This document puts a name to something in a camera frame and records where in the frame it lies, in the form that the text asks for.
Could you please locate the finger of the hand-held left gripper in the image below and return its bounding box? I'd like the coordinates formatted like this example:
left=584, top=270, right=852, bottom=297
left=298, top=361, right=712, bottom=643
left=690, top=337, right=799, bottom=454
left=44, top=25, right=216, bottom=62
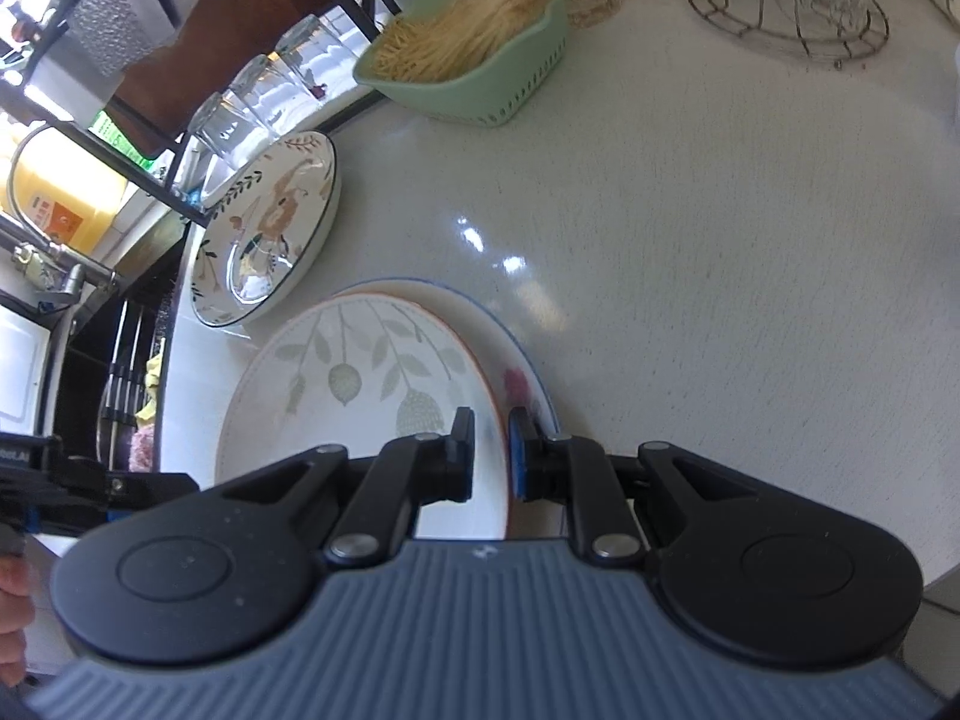
left=49, top=456, right=194, bottom=527

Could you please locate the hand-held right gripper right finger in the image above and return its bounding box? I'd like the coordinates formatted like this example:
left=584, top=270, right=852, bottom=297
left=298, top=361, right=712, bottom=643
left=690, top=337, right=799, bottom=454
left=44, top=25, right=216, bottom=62
left=508, top=405, right=758, bottom=568

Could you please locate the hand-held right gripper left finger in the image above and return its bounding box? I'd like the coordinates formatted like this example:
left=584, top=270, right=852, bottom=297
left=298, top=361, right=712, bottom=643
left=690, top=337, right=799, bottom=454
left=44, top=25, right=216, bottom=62
left=199, top=406, right=477, bottom=568

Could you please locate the blue rim flower plate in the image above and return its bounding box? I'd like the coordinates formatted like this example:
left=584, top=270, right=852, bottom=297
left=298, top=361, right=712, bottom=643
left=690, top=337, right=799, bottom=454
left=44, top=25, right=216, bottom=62
left=334, top=279, right=562, bottom=541

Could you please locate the white leaf pattern plate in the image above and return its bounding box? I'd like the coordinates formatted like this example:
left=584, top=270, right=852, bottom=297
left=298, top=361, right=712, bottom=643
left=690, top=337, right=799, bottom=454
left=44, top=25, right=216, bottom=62
left=215, top=292, right=511, bottom=541

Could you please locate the person's left hand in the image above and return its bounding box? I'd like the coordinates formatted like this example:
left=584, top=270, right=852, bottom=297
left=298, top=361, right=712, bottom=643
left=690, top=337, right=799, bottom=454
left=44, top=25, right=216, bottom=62
left=0, top=562, right=37, bottom=691

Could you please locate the pink cloth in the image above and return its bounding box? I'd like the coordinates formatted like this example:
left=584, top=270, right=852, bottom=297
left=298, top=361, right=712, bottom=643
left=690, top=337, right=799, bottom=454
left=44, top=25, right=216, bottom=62
left=127, top=424, right=160, bottom=472

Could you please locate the metal faucet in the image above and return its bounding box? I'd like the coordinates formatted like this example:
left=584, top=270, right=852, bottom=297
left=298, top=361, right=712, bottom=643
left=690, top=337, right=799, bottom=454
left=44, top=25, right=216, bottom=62
left=0, top=214, right=122, bottom=312

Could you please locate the yellow oil bottle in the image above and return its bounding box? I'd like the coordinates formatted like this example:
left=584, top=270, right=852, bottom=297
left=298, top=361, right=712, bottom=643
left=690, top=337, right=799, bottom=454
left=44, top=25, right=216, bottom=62
left=6, top=126, right=127, bottom=256

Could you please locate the animal print dark rim plate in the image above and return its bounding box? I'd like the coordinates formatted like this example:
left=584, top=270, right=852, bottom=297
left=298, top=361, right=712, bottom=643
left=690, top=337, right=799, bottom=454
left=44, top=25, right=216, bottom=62
left=189, top=131, right=341, bottom=328

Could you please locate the green plastic basket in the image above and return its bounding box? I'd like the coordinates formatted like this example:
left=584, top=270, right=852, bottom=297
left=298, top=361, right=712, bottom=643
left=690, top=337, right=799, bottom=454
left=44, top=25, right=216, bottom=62
left=352, top=0, right=572, bottom=127

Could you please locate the clear glass tumbler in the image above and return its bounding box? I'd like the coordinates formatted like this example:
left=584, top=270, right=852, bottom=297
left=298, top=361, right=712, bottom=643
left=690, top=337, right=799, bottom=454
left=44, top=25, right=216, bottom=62
left=270, top=15, right=362, bottom=102
left=223, top=52, right=316, bottom=137
left=187, top=88, right=280, bottom=170

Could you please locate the bundle of bamboo chopsticks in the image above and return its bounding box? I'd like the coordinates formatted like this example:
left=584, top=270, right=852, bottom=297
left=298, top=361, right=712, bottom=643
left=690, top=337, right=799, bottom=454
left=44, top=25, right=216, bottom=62
left=371, top=0, right=567, bottom=83

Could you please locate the textured silver sheet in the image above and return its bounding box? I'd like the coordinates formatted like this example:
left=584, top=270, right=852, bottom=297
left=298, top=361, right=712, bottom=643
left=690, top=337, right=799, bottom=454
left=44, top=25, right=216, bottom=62
left=30, top=0, right=182, bottom=80

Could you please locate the brown wooden cutting board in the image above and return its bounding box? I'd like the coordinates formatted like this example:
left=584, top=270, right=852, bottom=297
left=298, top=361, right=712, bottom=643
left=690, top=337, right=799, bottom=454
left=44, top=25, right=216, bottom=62
left=105, top=0, right=421, bottom=158

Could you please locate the black metal shelf frame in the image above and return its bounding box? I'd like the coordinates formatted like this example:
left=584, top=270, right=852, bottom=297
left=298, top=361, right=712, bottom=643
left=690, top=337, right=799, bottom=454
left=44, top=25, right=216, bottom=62
left=0, top=0, right=406, bottom=227

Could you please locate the round metal wire rack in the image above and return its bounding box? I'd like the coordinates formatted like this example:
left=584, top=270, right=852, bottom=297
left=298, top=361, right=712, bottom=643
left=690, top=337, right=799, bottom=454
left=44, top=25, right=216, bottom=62
left=685, top=0, right=891, bottom=65

